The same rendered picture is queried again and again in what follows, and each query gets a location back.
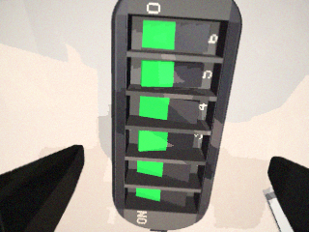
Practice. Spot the dark grey controller unit with rocker switches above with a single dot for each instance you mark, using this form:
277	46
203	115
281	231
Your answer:
172	69

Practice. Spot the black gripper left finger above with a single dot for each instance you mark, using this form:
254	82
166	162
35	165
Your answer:
35	195

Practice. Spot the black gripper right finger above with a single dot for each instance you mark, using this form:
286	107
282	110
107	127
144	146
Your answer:
290	181

